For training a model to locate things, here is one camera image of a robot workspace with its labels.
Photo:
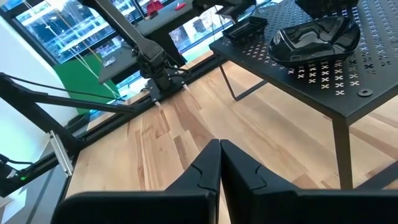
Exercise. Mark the green board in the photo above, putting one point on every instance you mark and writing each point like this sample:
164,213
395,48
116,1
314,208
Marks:
84,81

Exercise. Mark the small red object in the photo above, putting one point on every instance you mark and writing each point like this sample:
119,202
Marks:
180,6
154,7

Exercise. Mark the black perforated metal stand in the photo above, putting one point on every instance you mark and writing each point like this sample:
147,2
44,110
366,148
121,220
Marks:
367,46

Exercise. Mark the silver metal bracket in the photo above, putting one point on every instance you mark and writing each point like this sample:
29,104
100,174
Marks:
60,154

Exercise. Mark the black wavy round plate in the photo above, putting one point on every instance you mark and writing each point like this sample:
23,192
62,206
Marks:
314,40

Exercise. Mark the black device with glowing light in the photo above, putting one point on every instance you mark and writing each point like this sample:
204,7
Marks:
11,182

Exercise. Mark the small black square plate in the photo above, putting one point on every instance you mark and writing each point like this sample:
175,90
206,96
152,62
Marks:
245,28

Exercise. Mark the black aluminium rig frame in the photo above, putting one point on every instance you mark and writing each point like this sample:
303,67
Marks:
31,96

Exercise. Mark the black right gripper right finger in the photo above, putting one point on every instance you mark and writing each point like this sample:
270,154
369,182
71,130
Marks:
280,208

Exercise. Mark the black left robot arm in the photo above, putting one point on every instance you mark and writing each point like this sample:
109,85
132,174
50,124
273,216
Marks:
149,53

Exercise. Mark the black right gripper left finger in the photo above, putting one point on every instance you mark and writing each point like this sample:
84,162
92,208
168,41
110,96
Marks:
186,205

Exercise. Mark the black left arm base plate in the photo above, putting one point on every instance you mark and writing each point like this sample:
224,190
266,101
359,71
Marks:
168,88

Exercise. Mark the large dark-framed window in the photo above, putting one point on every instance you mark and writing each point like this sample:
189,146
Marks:
62,28

